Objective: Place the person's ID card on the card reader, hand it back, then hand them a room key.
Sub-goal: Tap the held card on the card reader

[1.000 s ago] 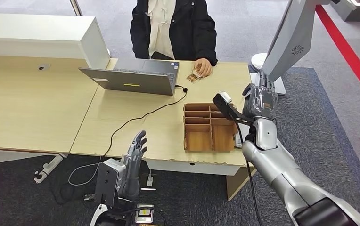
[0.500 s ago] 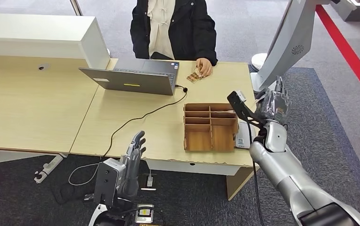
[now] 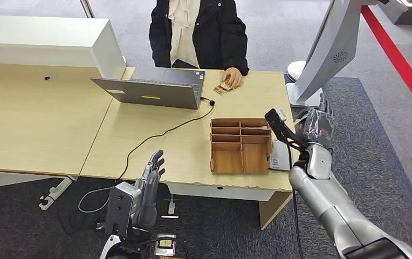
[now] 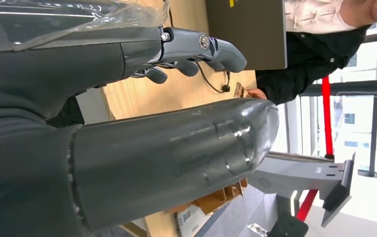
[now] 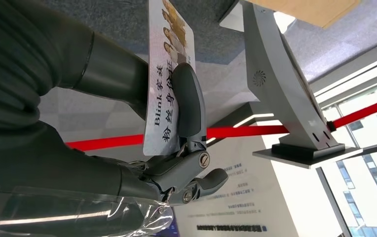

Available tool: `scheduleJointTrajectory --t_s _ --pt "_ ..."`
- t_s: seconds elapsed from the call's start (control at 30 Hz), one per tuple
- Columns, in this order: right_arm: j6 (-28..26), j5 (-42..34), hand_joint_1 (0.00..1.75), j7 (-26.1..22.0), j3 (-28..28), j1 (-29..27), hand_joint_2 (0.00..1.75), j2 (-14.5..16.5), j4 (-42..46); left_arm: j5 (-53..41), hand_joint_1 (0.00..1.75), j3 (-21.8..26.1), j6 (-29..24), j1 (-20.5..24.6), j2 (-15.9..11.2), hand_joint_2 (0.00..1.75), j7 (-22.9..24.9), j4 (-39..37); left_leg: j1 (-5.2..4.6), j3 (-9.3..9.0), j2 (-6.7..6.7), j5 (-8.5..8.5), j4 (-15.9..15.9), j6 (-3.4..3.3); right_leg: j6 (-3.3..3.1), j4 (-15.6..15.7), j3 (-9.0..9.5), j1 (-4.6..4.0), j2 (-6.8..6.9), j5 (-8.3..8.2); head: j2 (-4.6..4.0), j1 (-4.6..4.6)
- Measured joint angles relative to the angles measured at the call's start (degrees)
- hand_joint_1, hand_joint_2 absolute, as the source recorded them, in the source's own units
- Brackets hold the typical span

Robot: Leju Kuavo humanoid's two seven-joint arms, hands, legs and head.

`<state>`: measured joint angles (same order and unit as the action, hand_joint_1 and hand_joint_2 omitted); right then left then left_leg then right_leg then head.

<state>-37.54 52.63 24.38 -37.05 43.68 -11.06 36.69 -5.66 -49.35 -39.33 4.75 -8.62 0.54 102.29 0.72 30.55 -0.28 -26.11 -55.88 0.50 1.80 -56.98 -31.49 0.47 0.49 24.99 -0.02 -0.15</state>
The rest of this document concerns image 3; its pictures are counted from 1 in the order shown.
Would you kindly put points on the metal pole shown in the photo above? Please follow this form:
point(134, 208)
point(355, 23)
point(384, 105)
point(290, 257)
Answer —
point(87, 9)

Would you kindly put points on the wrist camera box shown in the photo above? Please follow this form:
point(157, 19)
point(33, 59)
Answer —
point(120, 209)
point(275, 116)

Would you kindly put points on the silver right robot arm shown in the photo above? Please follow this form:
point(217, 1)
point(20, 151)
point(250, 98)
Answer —
point(334, 207)

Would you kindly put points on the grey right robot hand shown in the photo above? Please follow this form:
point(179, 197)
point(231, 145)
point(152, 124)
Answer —
point(318, 125)

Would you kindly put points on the white card reader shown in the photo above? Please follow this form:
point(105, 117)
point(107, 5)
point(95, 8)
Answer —
point(279, 157)

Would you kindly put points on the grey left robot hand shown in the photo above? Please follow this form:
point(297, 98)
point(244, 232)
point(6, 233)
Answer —
point(150, 196)

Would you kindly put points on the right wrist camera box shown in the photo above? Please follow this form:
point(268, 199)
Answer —
point(275, 116)

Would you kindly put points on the black floor bag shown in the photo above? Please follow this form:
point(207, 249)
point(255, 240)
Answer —
point(75, 221)

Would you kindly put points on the person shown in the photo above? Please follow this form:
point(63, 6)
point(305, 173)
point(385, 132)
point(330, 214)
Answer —
point(213, 35)

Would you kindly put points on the grey kiosk screen stand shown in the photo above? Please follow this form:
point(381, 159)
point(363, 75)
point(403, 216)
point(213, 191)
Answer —
point(331, 43)

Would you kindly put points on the white counter box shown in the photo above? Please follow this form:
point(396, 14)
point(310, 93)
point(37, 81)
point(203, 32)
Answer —
point(41, 43)

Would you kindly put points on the person's left hand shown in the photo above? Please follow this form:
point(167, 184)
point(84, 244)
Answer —
point(234, 77)

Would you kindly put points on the black camera bracket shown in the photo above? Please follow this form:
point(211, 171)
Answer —
point(290, 141)

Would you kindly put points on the wooden card organiser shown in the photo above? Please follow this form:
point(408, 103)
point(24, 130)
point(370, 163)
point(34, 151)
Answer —
point(227, 161)

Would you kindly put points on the white power strip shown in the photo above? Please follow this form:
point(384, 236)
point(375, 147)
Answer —
point(54, 195)

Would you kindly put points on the silver floor socket box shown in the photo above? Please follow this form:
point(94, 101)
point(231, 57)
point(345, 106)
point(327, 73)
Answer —
point(165, 245)

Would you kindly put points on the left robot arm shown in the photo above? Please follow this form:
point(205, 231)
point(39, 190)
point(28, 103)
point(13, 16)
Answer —
point(110, 246)

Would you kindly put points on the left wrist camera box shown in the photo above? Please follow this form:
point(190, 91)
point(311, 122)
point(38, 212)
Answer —
point(120, 209)

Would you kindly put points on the white round base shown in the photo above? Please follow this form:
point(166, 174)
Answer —
point(294, 69)

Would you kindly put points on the white plug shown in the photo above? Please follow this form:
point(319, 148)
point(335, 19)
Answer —
point(171, 206)

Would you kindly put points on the dark grey laptop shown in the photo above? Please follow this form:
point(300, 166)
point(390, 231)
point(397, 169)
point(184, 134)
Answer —
point(148, 93)

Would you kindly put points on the floor socket plate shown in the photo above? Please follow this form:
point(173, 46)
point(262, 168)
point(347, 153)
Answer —
point(164, 211)

